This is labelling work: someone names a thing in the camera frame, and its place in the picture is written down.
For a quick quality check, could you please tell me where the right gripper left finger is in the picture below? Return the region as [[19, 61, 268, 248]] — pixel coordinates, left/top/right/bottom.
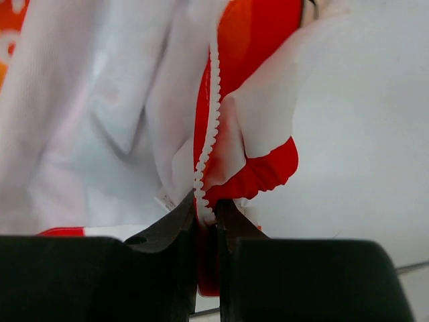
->
[[1, 195, 196, 321]]

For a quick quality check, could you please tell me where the rainbow striped kids jacket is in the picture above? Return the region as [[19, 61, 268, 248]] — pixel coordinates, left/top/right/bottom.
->
[[0, 0, 353, 298]]

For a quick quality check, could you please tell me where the aluminium frame rail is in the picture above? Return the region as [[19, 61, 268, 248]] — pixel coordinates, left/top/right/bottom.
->
[[395, 260, 429, 275]]

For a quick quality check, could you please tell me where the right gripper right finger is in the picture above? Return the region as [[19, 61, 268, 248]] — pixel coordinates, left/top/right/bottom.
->
[[217, 200, 414, 321]]

